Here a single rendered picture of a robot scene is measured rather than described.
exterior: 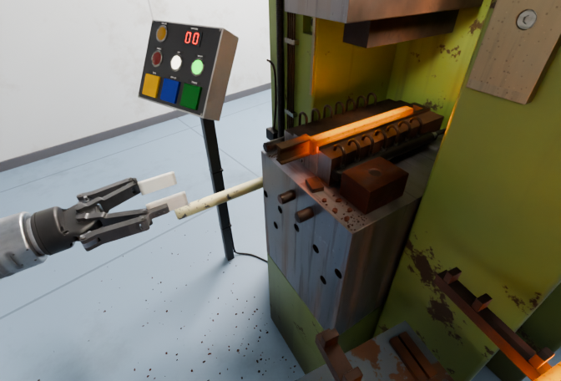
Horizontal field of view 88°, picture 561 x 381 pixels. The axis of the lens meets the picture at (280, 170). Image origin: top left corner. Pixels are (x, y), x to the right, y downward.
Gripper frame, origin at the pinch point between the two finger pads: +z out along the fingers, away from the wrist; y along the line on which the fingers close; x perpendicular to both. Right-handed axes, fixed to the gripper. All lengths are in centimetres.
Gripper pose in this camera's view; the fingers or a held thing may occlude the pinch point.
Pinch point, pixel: (165, 192)
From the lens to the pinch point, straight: 60.6
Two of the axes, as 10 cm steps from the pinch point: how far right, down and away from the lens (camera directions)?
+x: -0.1, -8.2, -5.8
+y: 5.3, 4.8, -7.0
